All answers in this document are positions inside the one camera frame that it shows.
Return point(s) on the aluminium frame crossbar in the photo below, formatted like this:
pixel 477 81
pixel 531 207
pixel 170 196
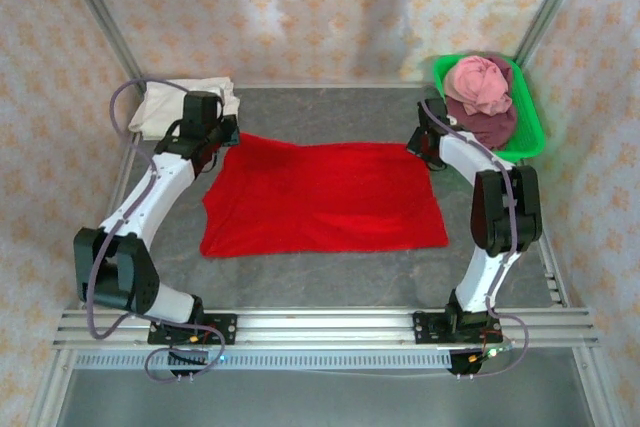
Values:
pixel 325 85

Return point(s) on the red t-shirt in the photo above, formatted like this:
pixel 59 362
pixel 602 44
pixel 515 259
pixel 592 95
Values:
pixel 325 197

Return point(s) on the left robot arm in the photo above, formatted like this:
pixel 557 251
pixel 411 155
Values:
pixel 115 272

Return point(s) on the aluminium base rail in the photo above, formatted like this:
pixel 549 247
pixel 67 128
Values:
pixel 325 327

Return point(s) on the black mounting bracket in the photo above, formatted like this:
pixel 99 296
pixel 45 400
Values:
pixel 465 364
pixel 187 359

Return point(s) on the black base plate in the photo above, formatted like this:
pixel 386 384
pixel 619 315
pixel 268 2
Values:
pixel 425 329
pixel 225 327

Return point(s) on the aluminium side rail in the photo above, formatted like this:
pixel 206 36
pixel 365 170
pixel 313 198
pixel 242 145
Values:
pixel 595 387

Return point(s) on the maroon t-shirt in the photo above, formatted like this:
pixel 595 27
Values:
pixel 487 124

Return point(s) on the aluminium frame post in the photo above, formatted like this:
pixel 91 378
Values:
pixel 550 2
pixel 100 12

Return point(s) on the green plastic basket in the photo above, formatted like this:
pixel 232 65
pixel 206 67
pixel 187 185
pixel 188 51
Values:
pixel 530 112

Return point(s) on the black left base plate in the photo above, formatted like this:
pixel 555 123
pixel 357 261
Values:
pixel 225 327

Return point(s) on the pink t-shirt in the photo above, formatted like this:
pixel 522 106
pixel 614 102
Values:
pixel 480 82

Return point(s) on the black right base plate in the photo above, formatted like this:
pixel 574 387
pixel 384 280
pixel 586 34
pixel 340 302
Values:
pixel 425 329

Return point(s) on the white folded t-shirt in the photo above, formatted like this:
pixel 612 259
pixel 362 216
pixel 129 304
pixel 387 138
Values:
pixel 155 107

